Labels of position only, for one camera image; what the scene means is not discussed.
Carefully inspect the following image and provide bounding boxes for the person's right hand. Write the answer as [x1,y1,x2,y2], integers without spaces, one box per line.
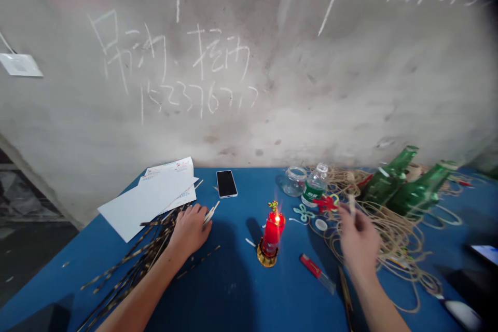
[336,202,384,271]

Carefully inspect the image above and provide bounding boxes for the person's left hand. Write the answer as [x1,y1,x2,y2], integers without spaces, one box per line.
[166,203,214,258]

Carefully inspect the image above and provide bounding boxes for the red woven knot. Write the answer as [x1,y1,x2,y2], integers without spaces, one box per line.
[312,193,341,215]

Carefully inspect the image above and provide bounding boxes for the pale green woven knot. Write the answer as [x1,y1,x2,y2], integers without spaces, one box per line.
[293,203,318,227]

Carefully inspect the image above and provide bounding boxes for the plastic bottle with green label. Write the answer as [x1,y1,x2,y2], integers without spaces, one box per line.
[301,162,330,209]

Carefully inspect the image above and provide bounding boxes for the green glass bottle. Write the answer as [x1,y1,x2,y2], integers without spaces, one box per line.
[388,160,460,219]
[361,145,420,209]

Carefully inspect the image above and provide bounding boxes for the tangle of jute twine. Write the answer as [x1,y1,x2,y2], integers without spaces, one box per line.
[301,163,477,311]

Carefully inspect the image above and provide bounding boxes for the red lighter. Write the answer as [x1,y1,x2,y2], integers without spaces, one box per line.
[299,254,323,280]

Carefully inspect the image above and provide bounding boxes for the clear glass jar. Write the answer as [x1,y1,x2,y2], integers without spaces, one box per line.
[283,165,309,198]

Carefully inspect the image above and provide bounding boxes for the brown bamboo stick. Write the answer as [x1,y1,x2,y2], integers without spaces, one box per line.
[337,266,355,332]

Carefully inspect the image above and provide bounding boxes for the red candle in gold holder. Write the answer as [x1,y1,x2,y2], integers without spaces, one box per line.
[256,210,287,269]

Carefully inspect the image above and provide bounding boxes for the white smartphone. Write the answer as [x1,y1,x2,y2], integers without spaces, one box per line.
[216,170,239,199]

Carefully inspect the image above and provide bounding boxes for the blue table cloth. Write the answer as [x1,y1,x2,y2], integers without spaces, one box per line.
[0,167,498,332]

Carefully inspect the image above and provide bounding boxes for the dark smartphone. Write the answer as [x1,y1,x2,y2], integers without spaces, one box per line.
[468,244,498,271]

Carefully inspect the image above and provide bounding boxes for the pale bamboo sticks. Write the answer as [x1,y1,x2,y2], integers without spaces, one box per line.
[201,200,221,230]

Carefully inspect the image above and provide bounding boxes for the white computer mouse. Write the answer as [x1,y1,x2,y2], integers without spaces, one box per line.
[442,298,483,331]

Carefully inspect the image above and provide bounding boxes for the white printed envelope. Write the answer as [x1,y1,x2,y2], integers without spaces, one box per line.
[139,156,195,185]

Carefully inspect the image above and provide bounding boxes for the white paper sheets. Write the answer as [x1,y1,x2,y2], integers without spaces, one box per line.
[96,170,200,244]

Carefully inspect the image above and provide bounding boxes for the pile of scorched bamboo sticks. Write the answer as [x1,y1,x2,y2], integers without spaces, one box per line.
[75,203,221,332]

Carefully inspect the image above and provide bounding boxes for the white wall switch box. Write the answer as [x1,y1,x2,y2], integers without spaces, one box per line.
[0,53,44,77]

